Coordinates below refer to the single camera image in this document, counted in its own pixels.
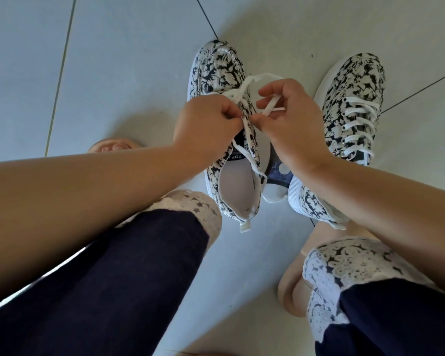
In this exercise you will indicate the person's right hand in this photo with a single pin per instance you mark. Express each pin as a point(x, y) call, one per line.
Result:
point(296, 129)

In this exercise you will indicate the person's left hand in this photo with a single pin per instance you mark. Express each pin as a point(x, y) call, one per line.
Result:
point(204, 129)

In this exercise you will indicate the bright white shoelace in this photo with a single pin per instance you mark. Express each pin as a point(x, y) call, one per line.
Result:
point(267, 75)
point(359, 120)

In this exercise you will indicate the floral sneaker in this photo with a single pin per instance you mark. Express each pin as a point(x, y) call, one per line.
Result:
point(215, 62)
point(356, 74)

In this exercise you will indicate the person's right forearm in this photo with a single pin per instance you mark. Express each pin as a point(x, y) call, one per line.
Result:
point(393, 226)

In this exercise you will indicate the person's left forearm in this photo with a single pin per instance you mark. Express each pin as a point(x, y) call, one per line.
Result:
point(70, 218)

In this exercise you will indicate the person's left leg navy trousers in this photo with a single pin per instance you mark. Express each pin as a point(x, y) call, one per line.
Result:
point(104, 292)

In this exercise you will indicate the person's leg navy trousers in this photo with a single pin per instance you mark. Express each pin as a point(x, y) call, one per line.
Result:
point(104, 292)
point(389, 315)

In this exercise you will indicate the person's right leg navy trousers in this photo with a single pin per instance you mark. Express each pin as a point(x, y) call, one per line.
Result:
point(389, 315)

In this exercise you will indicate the pink slipper with white charms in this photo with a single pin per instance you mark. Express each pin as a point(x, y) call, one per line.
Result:
point(113, 145)

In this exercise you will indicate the pink slipper with green charm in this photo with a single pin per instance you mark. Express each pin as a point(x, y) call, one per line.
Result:
point(291, 292)

